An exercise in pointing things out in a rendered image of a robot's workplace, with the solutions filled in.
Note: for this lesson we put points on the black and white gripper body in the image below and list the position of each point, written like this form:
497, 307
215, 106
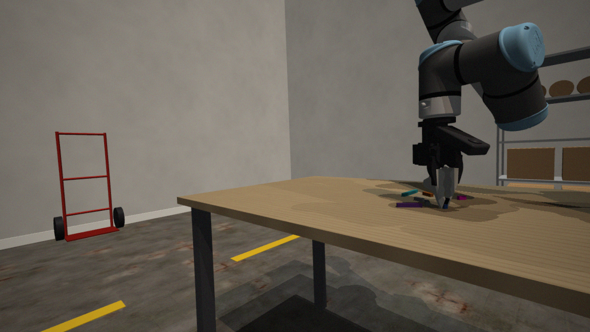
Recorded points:
445, 154

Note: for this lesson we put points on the turquoise rod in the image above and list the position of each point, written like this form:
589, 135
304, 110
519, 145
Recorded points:
409, 193

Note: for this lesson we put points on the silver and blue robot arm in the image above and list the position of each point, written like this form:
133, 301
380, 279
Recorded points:
501, 66

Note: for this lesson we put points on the purple rod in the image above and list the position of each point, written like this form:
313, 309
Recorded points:
409, 205

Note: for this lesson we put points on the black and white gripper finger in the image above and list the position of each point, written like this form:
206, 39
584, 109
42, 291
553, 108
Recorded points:
435, 180
452, 179

